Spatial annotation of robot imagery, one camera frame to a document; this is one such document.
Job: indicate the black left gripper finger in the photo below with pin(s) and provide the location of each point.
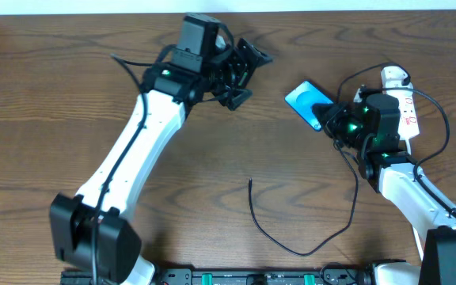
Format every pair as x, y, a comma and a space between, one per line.
252, 55
237, 98

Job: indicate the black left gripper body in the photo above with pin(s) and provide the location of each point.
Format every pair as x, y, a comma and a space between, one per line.
235, 72

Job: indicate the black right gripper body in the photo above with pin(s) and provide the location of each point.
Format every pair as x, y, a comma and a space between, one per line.
327, 115

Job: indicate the blue Galaxy smartphone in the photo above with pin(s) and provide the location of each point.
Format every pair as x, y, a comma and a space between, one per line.
303, 98

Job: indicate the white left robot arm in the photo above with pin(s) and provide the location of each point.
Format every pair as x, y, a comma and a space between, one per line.
91, 231

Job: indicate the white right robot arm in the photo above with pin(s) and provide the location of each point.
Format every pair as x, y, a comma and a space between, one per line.
371, 127

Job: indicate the white power strip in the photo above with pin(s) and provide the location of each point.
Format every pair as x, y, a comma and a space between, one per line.
408, 126

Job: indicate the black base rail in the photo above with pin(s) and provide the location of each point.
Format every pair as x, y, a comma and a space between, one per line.
333, 276

